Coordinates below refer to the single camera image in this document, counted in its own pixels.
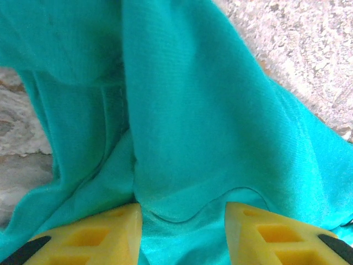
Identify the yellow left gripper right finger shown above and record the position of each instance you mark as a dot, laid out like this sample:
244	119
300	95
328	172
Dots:
245	248

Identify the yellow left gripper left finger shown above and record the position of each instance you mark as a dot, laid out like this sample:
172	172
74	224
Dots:
118	248

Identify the teal t-shirt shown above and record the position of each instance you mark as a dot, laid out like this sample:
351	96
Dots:
193	110

